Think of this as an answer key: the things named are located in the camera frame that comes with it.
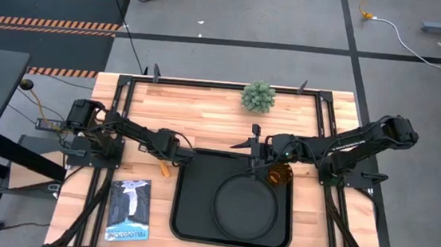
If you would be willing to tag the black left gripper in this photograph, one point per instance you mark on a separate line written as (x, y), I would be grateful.
(168, 145)

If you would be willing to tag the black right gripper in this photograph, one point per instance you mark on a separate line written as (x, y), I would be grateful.
(278, 146)

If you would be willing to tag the amber translucent cup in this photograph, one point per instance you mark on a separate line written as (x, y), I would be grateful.
(280, 174)

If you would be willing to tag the black round plate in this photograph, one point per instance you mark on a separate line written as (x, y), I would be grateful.
(245, 207)

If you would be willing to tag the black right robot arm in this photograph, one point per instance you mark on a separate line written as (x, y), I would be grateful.
(346, 144)

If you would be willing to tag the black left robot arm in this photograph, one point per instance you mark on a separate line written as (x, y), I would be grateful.
(124, 125)

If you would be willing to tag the black rectangular plastic tray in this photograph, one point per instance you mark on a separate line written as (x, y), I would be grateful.
(197, 201)

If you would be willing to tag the small green artificial plant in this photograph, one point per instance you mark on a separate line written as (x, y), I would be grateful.
(258, 96)

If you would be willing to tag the Yellowstone waterfall picture book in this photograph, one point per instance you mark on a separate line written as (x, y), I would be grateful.
(128, 211)

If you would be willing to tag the black table clamp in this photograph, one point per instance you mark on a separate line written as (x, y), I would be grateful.
(303, 86)
(155, 73)

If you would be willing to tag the black hazard-striped floor mat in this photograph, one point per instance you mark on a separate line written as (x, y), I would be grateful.
(51, 2)
(39, 49)

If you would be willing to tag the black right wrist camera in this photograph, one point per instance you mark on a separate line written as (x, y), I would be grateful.
(256, 130)

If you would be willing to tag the black metal table frame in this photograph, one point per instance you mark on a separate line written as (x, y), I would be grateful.
(125, 91)

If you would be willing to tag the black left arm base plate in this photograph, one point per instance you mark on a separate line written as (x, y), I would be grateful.
(81, 155)

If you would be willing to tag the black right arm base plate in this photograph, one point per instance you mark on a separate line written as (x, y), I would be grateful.
(363, 180)

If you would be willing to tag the black side desk frame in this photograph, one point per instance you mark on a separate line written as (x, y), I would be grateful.
(13, 157)

